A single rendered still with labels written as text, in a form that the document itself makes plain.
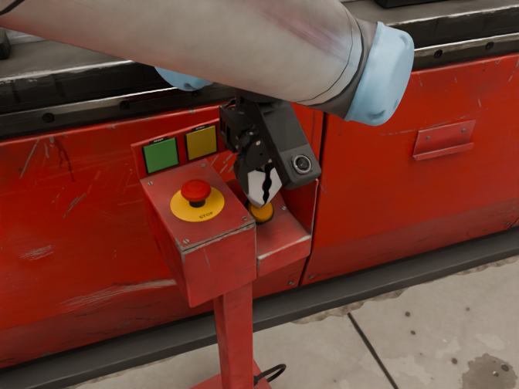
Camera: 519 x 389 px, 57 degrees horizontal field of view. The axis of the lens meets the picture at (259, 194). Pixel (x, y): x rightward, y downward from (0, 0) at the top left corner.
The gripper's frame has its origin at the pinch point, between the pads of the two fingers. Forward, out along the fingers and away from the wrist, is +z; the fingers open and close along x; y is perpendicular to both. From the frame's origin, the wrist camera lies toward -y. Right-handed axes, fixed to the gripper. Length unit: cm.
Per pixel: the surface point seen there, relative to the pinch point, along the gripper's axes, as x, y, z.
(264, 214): -0.1, -0.3, 2.2
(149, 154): 13.0, 9.7, -6.9
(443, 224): -66, 9, 49
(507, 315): -80, -14, 73
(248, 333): 3.3, -3.2, 30.2
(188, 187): 10.7, 1.6, -6.6
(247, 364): 3.6, -4.0, 40.9
